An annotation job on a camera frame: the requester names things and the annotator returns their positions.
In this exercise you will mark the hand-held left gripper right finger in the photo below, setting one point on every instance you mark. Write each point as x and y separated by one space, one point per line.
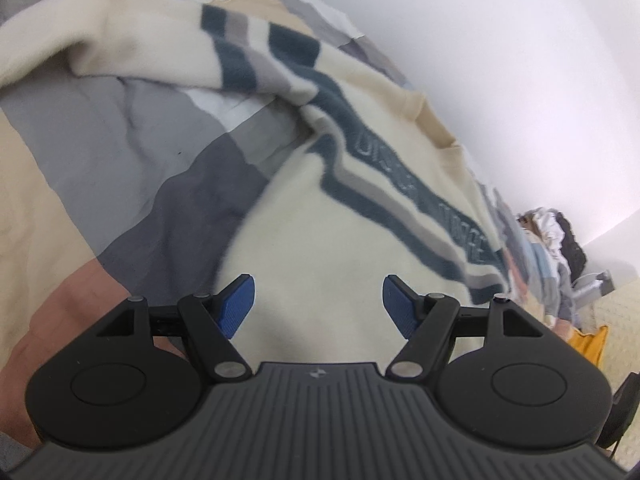
400 305

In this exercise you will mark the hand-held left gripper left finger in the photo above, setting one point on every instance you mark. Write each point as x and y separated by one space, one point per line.
237 305

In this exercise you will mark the cream striped sweater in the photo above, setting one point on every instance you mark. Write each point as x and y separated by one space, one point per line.
320 200

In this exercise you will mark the black garment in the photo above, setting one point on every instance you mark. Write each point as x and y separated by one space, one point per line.
570 245

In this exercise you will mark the checkered patchwork quilt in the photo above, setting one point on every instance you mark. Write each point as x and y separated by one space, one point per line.
125 160

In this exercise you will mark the yellow cloth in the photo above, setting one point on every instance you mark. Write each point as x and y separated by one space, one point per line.
590 345

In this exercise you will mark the dark round object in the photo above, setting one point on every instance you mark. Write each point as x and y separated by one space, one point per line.
622 410

